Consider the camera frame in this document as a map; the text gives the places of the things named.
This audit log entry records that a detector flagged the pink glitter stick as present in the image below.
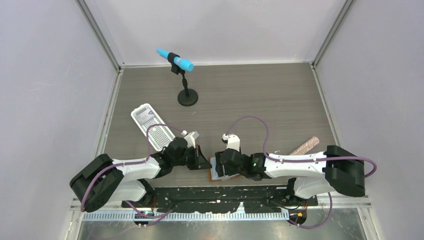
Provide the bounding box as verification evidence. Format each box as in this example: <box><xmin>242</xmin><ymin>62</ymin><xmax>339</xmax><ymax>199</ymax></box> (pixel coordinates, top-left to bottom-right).
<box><xmin>290</xmin><ymin>136</ymin><xmax>320</xmax><ymax>156</ymax></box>

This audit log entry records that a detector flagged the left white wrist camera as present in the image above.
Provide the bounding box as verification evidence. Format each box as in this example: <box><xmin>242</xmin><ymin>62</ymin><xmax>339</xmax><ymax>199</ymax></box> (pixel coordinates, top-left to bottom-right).
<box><xmin>181</xmin><ymin>130</ymin><xmax>199</xmax><ymax>148</ymax></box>

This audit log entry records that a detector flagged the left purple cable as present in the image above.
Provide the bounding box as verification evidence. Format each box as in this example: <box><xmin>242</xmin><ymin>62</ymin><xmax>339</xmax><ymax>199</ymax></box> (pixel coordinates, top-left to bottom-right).
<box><xmin>80</xmin><ymin>123</ymin><xmax>186</xmax><ymax>226</ymax></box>

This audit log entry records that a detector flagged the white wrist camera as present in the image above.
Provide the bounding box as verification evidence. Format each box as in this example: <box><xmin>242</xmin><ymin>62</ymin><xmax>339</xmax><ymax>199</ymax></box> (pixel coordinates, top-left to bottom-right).
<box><xmin>221</xmin><ymin>134</ymin><xmax>241</xmax><ymax>152</ymax></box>
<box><xmin>181</xmin><ymin>130</ymin><xmax>199</xmax><ymax>148</ymax></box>

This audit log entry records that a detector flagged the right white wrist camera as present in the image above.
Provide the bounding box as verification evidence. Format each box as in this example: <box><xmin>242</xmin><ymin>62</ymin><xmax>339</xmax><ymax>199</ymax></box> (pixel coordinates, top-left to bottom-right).
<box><xmin>221</xmin><ymin>134</ymin><xmax>241</xmax><ymax>152</ymax></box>

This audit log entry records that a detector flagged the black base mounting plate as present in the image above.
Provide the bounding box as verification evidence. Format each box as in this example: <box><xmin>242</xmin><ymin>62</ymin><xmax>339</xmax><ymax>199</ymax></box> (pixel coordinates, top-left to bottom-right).
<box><xmin>132</xmin><ymin>185</ymin><xmax>318</xmax><ymax>214</ymax></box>

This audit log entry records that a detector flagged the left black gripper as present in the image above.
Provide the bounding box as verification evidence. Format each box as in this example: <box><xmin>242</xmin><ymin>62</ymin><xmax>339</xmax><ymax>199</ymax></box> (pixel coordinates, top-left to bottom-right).
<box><xmin>172</xmin><ymin>144</ymin><xmax>212</xmax><ymax>170</ymax></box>

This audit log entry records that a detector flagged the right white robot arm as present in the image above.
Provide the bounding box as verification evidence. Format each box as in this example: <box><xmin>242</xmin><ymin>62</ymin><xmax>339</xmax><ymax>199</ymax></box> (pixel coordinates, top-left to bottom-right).
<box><xmin>210</xmin><ymin>145</ymin><xmax>366</xmax><ymax>205</ymax></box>

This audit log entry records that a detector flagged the blue toy microphone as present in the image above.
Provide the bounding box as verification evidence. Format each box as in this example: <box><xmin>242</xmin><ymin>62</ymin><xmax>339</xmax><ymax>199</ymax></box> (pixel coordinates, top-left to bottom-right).
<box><xmin>156</xmin><ymin>48</ymin><xmax>194</xmax><ymax>75</ymax></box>

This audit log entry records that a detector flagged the card in basket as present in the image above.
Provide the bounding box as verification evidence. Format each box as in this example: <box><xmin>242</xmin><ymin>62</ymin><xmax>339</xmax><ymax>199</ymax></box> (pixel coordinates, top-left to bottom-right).
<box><xmin>135</xmin><ymin>109</ymin><xmax>155</xmax><ymax>125</ymax></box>

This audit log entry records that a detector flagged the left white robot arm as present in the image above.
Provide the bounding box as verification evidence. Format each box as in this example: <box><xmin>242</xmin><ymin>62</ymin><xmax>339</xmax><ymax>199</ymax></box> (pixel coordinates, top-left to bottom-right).
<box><xmin>69</xmin><ymin>137</ymin><xmax>212</xmax><ymax>213</ymax></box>

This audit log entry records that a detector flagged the white perforated plastic basket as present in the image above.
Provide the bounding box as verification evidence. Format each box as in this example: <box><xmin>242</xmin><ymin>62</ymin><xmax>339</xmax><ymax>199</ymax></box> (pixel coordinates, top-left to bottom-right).
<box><xmin>130</xmin><ymin>103</ymin><xmax>175</xmax><ymax>151</ymax></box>

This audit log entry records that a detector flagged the black microphone stand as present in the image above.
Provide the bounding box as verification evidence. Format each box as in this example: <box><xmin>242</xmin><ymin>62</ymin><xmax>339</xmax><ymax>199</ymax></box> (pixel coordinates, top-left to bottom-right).
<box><xmin>172</xmin><ymin>71</ymin><xmax>199</xmax><ymax>107</ymax></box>

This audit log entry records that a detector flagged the brown leather card holder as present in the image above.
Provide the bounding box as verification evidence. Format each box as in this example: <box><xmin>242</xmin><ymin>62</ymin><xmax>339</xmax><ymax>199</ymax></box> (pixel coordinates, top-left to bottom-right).
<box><xmin>194</xmin><ymin>144</ymin><xmax>241</xmax><ymax>182</ymax></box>

